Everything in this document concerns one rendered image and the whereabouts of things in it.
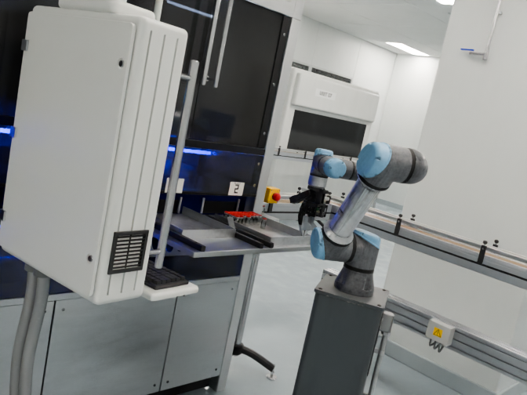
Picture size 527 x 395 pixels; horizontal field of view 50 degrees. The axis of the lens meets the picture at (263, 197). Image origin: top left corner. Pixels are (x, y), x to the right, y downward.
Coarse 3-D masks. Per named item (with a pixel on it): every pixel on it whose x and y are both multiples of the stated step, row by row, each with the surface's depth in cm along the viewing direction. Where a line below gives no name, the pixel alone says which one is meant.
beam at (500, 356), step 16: (336, 272) 328; (400, 304) 294; (400, 320) 294; (416, 320) 288; (448, 320) 281; (464, 336) 270; (480, 336) 266; (464, 352) 271; (480, 352) 265; (496, 352) 259; (512, 352) 255; (496, 368) 259; (512, 368) 254
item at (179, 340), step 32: (224, 288) 261; (0, 320) 188; (64, 320) 206; (96, 320) 216; (128, 320) 226; (160, 320) 238; (192, 320) 251; (224, 320) 266; (0, 352) 191; (64, 352) 209; (96, 352) 219; (128, 352) 230; (160, 352) 243; (192, 352) 257; (0, 384) 194; (32, 384) 203; (64, 384) 213; (96, 384) 223; (128, 384) 235; (160, 384) 248
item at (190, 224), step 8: (184, 208) 240; (160, 216) 228; (176, 216) 234; (184, 216) 237; (192, 216) 237; (200, 216) 233; (176, 224) 220; (184, 224) 223; (192, 224) 226; (200, 224) 229; (208, 224) 230; (216, 224) 226; (224, 224) 223; (184, 232) 201; (192, 232) 203; (200, 232) 206; (208, 232) 209; (216, 232) 212; (224, 232) 215; (232, 232) 218
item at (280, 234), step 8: (216, 216) 239; (264, 216) 255; (240, 224) 229; (272, 224) 251; (280, 224) 248; (256, 232) 222; (264, 232) 239; (272, 232) 242; (280, 232) 245; (288, 232) 245; (296, 232) 241; (272, 240) 218; (280, 240) 221; (288, 240) 224; (296, 240) 228; (304, 240) 232
